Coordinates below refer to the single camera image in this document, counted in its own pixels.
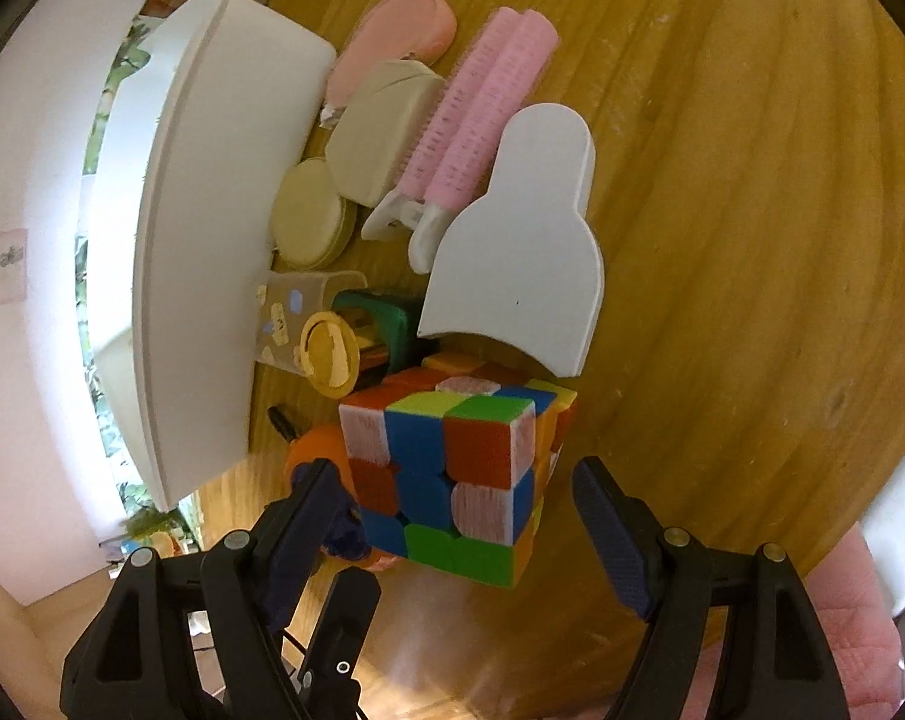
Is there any white bottle-shaped board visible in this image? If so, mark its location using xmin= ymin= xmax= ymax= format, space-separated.
xmin=416 ymin=103 xmax=608 ymax=379

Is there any pink hair roller clip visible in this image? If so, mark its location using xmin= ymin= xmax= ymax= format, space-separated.
xmin=409 ymin=11 xmax=560 ymax=275
xmin=361 ymin=6 xmax=529 ymax=241

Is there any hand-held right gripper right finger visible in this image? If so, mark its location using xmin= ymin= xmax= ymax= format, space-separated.
xmin=573 ymin=456 xmax=851 ymax=720

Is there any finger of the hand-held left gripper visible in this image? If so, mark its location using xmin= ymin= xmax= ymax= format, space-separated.
xmin=301 ymin=567 xmax=383 ymax=700

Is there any green bottle with gold cap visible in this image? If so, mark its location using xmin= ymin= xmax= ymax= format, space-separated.
xmin=299 ymin=289 xmax=425 ymax=400

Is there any pink quilted cushion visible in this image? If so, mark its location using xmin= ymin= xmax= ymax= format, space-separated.
xmin=678 ymin=531 xmax=905 ymax=720

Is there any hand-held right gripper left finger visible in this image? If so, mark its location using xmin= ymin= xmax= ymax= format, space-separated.
xmin=61 ymin=457 xmax=359 ymax=720

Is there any pink oval case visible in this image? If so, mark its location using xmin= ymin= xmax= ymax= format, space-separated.
xmin=325 ymin=0 xmax=458 ymax=112

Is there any floral wall strip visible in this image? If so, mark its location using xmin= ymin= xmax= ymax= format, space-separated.
xmin=73 ymin=11 xmax=202 ymax=550

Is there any orange round toy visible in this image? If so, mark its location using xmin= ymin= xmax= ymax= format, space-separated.
xmin=282 ymin=424 xmax=395 ymax=577

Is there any pink framed wall drawing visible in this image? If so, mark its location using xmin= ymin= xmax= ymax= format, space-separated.
xmin=0 ymin=228 xmax=31 ymax=309

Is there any round beige compact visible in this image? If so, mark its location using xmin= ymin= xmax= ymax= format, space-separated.
xmin=270 ymin=157 xmax=361 ymax=272

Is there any multicoloured puzzle cube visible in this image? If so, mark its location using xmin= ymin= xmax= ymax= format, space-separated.
xmin=338 ymin=349 xmax=580 ymax=590

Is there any beige rectangular case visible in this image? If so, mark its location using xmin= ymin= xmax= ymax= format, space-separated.
xmin=325 ymin=60 xmax=448 ymax=212

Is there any white plastic storage bin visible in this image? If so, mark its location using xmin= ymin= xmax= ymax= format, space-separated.
xmin=88 ymin=0 xmax=338 ymax=512

